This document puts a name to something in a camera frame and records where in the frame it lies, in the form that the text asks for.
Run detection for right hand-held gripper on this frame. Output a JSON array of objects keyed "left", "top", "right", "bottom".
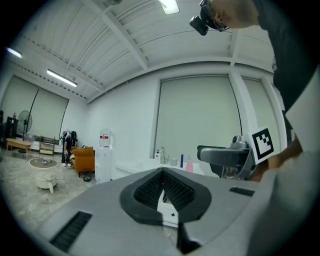
[{"left": 196, "top": 125, "right": 275, "bottom": 180}]

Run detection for orange towel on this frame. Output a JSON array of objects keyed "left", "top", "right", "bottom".
[{"left": 71, "top": 146, "right": 96, "bottom": 177}]

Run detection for black eyeglasses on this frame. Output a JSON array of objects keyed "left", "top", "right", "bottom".
[{"left": 211, "top": 20, "right": 230, "bottom": 33}]

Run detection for black head-worn camera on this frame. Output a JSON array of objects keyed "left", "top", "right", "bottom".
[{"left": 189, "top": 15, "right": 210, "bottom": 36}]

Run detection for pink spray bottle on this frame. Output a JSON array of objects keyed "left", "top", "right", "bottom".
[{"left": 185, "top": 154, "right": 194, "bottom": 173}]

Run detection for narrow grey roller blind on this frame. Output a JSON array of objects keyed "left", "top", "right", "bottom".
[{"left": 242, "top": 77, "right": 283, "bottom": 151}]

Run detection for black standing fan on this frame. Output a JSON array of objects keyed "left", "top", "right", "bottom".
[{"left": 16, "top": 110, "right": 33, "bottom": 154}]

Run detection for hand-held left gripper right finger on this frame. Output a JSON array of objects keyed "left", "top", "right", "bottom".
[{"left": 163, "top": 167, "right": 260, "bottom": 254}]

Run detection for person's black clothing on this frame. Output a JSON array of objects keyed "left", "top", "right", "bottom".
[{"left": 251, "top": 0, "right": 320, "bottom": 116}]

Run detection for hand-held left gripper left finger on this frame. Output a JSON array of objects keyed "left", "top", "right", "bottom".
[{"left": 37, "top": 167, "right": 179, "bottom": 256}]

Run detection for wide grey roller blind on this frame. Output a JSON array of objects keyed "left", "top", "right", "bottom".
[{"left": 154, "top": 76, "right": 242, "bottom": 161}]

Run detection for rectangular ceiling panel light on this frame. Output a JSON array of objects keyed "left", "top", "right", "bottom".
[{"left": 159, "top": 0, "right": 180, "bottom": 15}]

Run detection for chrome faucet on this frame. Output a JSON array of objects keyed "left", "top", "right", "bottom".
[{"left": 159, "top": 146, "right": 171, "bottom": 165}]

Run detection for person's right forearm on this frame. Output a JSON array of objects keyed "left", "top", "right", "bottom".
[{"left": 249, "top": 139, "right": 304, "bottom": 182}]

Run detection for white round footstool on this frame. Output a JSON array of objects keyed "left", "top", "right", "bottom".
[{"left": 34, "top": 171, "right": 61, "bottom": 194}]

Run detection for small wooden rack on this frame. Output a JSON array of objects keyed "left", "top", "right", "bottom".
[{"left": 39, "top": 136, "right": 56, "bottom": 156}]

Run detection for black shelf unit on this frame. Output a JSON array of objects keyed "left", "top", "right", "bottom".
[{"left": 4, "top": 116, "right": 20, "bottom": 141}]

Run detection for light wooden bench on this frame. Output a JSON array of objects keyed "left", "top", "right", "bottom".
[{"left": 5, "top": 138, "right": 33, "bottom": 161}]

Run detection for white water dispenser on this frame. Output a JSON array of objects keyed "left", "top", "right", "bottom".
[{"left": 94, "top": 146, "right": 113, "bottom": 183}]

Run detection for person's head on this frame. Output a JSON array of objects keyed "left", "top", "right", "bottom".
[{"left": 209, "top": 0, "right": 261, "bottom": 30}]

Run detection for ceiling tube light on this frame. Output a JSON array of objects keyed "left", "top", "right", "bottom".
[
  {"left": 6, "top": 47, "right": 23, "bottom": 59},
  {"left": 46, "top": 69, "right": 78, "bottom": 88}
]

